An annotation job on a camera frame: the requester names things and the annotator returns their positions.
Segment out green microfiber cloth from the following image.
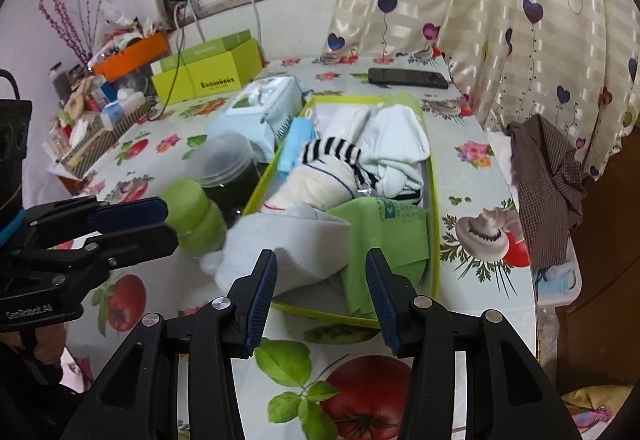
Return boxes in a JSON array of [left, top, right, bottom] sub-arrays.
[[328, 197, 431, 319]]

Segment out grey white cloth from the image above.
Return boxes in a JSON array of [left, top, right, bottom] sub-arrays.
[[200, 203, 350, 295]]

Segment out white striped towel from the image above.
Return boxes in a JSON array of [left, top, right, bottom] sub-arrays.
[[260, 155, 358, 213]]

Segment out black white striped sock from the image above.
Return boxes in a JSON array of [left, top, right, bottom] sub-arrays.
[[298, 137, 378, 189]]

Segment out left hand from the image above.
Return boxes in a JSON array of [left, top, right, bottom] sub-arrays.
[[1, 323, 67, 385]]

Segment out striped tray on side table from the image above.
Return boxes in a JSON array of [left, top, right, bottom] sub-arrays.
[[56, 100, 156, 179]]

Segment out tissue pack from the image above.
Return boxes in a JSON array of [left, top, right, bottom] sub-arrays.
[[100, 88, 145, 131]]

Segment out floral tomato tablecloth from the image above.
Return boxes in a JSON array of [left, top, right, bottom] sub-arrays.
[[67, 88, 536, 439]]

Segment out blue face mask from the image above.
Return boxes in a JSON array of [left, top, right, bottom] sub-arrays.
[[534, 263, 580, 297]]

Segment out purple artificial flower branches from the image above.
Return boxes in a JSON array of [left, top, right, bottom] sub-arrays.
[[37, 0, 103, 65]]

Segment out orange plastic bin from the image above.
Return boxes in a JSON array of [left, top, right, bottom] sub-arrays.
[[90, 31, 169, 82]]

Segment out wet wipes pack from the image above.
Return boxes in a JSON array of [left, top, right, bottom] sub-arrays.
[[206, 74, 304, 163]]

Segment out yellow-green shoe box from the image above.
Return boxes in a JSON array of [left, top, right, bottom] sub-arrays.
[[152, 39, 262, 105]]

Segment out brown checkered cloth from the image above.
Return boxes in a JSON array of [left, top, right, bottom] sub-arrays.
[[508, 115, 585, 271]]

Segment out green box lid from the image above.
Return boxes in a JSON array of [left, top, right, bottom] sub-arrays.
[[151, 30, 252, 74]]

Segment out blue sponge cloth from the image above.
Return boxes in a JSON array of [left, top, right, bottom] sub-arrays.
[[277, 117, 316, 179]]

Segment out white folded towel in tray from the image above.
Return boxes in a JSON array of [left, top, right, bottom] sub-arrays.
[[320, 105, 371, 144]]

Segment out green-rimmed white tray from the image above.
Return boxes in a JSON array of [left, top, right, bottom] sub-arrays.
[[244, 92, 440, 328]]

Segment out black smartphone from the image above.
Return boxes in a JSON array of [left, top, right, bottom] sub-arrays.
[[368, 68, 449, 90]]

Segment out cream heart pattern curtain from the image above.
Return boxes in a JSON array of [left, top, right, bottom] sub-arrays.
[[321, 0, 639, 178]]

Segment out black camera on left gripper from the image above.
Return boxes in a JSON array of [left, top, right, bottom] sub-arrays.
[[0, 69, 32, 245]]

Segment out black cable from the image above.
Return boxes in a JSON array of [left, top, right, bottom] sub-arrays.
[[144, 0, 194, 124]]

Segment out white cable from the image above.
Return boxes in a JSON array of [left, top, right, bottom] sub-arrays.
[[246, 0, 266, 66]]

